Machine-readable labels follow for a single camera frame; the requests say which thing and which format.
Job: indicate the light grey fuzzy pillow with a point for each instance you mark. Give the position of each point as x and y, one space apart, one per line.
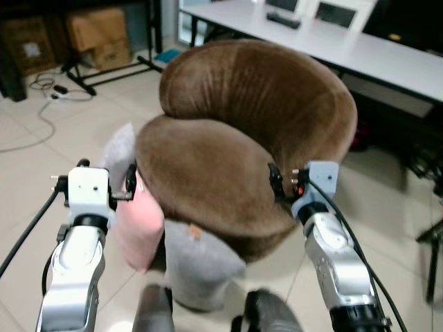
119 152

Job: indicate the large black monitor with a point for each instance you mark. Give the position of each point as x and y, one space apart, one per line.
408 28

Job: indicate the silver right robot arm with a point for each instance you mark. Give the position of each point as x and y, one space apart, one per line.
339 270

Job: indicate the white framed tablet screen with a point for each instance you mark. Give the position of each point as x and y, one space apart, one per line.
336 14

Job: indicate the power strip with plugs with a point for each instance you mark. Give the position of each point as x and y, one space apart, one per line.
59 90

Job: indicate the dark cardboard box with label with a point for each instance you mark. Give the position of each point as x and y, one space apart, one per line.
29 45

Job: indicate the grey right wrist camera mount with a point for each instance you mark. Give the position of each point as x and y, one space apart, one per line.
320 183

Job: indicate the black metal rack frame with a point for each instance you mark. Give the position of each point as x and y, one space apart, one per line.
149 41

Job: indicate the black keyboard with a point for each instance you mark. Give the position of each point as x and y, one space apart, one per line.
284 20

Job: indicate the teal flat item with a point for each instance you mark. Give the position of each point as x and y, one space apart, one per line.
168 55

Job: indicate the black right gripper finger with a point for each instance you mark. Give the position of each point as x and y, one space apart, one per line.
275 183

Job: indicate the long white table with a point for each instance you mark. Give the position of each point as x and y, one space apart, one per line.
360 55

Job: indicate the light brown cardboard box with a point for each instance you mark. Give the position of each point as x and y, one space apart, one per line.
100 38

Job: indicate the dark right robot leg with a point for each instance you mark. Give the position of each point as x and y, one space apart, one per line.
270 315

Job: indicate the brown velvet round sofa chair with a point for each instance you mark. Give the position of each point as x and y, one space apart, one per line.
235 138

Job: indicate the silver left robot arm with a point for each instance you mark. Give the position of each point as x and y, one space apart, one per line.
73 277

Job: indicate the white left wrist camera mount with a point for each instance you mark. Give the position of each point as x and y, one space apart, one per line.
88 190

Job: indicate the grey pillow with brown tag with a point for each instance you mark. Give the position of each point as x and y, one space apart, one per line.
197 266

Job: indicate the grey left robot leg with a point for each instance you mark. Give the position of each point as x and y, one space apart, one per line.
154 311

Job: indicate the pink pillow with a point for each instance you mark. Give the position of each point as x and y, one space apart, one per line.
138 232

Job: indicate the red object under table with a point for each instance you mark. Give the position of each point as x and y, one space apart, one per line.
360 138

